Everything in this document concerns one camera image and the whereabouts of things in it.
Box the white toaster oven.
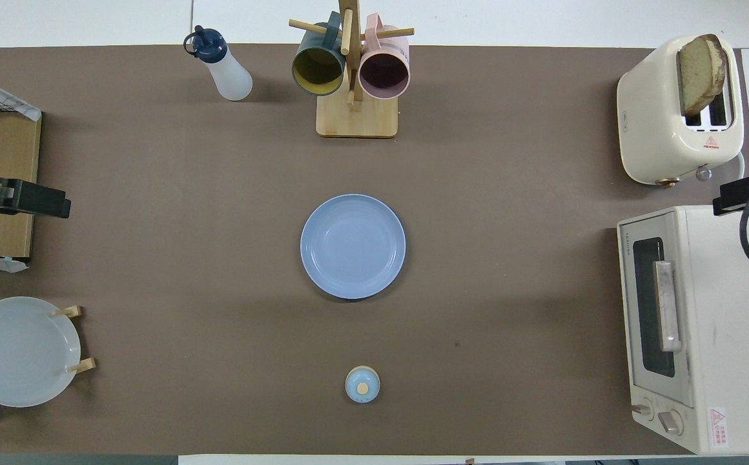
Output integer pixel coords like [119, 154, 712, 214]
[617, 204, 749, 455]

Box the dark teal mug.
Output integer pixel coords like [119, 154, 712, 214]
[291, 12, 347, 97]

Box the large brown table mat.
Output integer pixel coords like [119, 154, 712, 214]
[0, 44, 749, 456]

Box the cream two-slot toaster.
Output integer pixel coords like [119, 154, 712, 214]
[616, 35, 745, 188]

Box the wooden shelf with wire basket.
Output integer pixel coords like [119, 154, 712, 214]
[0, 68, 43, 273]

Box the wooden mug tree stand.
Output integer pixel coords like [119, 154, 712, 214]
[288, 0, 415, 139]

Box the translucent squeeze bottle blue cap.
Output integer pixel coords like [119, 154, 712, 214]
[183, 26, 254, 102]

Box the grey plate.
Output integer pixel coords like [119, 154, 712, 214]
[0, 296, 82, 408]

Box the blue round plate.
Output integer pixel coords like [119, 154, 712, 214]
[300, 194, 407, 300]

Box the slice of brown bread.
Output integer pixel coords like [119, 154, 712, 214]
[679, 34, 728, 118]

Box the wooden plate rack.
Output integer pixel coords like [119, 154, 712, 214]
[0, 305, 97, 408]

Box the pink mug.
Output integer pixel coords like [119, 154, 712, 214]
[358, 13, 411, 100]

